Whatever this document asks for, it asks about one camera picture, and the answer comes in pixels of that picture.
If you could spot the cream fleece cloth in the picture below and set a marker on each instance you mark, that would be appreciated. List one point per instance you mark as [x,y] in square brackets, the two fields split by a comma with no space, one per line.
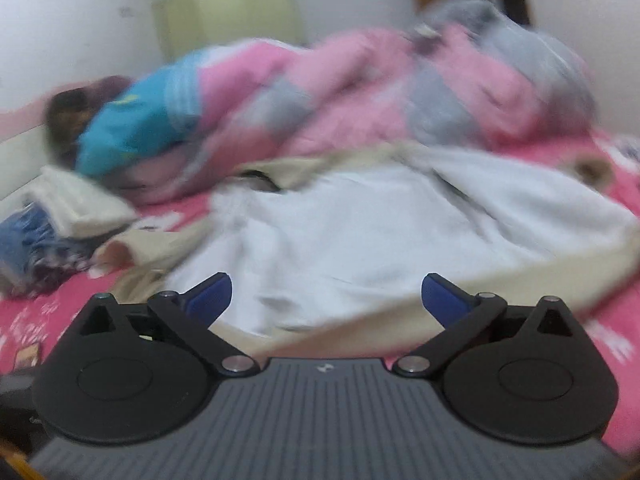
[80,200]

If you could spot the pile of folded clothes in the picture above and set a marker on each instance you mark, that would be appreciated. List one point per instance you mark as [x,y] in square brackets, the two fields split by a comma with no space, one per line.
[30,250]

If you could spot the pink cream headboard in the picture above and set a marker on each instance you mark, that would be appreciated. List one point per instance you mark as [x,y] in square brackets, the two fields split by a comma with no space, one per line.
[20,160]

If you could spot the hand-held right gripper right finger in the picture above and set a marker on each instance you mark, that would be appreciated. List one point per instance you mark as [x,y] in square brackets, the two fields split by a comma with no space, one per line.
[442,301]

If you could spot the pink floral bed blanket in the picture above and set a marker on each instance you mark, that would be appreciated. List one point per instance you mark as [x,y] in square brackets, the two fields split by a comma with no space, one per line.
[45,305]

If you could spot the beige zip jacket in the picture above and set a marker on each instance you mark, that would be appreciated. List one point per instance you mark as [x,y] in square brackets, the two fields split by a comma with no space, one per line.
[325,240]

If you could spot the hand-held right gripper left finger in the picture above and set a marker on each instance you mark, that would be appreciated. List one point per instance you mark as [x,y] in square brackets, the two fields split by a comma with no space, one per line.
[210,296]

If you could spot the pale yellow wardrobe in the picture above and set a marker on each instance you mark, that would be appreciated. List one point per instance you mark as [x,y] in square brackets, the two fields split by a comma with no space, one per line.
[225,10]

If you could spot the small brown object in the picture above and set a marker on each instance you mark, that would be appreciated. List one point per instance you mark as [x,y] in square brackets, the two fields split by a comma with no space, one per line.
[595,169]

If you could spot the pink grey blue quilt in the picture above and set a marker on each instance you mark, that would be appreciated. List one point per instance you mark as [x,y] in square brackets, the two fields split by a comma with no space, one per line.
[350,85]

